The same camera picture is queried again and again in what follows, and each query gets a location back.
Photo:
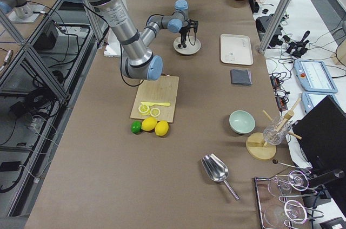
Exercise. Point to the grey folded cloth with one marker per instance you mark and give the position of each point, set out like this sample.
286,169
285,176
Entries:
241,77

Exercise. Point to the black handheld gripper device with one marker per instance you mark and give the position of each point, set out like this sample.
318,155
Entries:
298,48

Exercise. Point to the lemon slice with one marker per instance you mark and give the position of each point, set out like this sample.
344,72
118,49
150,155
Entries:
155,112
144,109

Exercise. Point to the wooden mug tree stand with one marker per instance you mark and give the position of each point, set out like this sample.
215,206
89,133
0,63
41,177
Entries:
258,147

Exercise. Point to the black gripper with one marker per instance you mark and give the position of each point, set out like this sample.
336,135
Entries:
184,33

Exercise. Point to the aluminium frame post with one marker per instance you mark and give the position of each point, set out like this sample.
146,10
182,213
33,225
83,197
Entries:
277,16

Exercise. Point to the green lime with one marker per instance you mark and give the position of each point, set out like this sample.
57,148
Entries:
136,127

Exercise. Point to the mint green bowl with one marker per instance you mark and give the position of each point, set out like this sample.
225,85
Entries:
241,122

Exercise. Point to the cream rabbit tray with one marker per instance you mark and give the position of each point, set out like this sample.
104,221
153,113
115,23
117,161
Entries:
236,49

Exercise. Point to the wire glass rack tray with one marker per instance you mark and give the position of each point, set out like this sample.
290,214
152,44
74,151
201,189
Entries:
280,200

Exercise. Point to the whole yellow lemon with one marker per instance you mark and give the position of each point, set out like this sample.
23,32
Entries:
149,124
161,128

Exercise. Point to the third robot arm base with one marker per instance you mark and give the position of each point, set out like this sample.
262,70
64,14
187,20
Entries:
20,11

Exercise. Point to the cream round plate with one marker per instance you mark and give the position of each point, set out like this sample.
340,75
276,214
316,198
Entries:
193,46

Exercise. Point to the metal scoop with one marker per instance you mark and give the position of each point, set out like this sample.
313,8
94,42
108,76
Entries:
217,171

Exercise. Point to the yellow plastic knife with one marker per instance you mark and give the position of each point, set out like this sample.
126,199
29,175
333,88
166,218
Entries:
166,104

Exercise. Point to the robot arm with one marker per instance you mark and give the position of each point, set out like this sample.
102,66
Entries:
138,61

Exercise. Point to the bamboo cutting board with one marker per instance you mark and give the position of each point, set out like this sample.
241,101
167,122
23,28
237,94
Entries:
162,90

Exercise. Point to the black monitor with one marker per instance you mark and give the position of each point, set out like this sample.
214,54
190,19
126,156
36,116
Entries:
323,135

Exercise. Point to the clear glass mug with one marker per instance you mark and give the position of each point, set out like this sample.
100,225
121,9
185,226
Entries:
277,130

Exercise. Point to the blue teach pendant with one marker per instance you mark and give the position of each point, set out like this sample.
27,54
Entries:
311,99
314,76

